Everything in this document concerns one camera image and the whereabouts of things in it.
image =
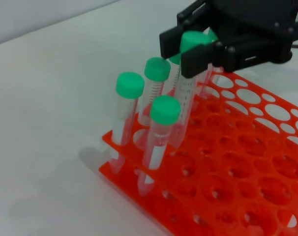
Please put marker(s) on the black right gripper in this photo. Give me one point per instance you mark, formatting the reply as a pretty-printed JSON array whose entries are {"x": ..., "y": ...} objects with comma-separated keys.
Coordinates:
[{"x": 257, "y": 24}]

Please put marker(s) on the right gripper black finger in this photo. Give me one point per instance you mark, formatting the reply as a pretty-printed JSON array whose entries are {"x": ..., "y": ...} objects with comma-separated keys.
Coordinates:
[{"x": 169, "y": 43}]

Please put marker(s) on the orange plastic test tube rack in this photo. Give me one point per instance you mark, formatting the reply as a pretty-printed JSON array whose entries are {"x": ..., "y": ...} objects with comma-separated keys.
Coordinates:
[{"x": 205, "y": 172}]

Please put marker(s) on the green capped clear test tube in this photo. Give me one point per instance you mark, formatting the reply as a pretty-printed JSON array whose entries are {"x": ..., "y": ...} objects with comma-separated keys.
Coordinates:
[
  {"x": 212, "y": 37},
  {"x": 184, "y": 110},
  {"x": 165, "y": 109},
  {"x": 174, "y": 60},
  {"x": 129, "y": 84},
  {"x": 157, "y": 68}
]

